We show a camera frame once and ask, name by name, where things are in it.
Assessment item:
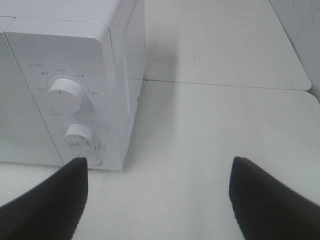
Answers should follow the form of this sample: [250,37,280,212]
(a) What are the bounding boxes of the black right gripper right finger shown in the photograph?
[228,156,320,240]

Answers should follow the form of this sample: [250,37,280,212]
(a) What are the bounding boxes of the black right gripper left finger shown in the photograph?
[0,157,88,240]

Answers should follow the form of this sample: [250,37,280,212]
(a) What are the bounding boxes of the round door release button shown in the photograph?
[78,151,103,169]

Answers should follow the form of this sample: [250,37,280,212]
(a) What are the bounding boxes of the white timer knob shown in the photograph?
[64,123,96,150]

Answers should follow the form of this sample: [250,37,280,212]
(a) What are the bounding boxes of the white microwave door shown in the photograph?
[0,33,63,166]

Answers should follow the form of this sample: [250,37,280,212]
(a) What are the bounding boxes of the upper white power knob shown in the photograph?
[47,78,86,114]

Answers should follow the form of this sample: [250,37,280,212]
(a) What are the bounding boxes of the white microwave oven body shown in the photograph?
[0,0,146,171]

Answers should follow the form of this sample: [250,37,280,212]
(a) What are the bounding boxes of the white neighbouring table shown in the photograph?
[144,0,312,91]

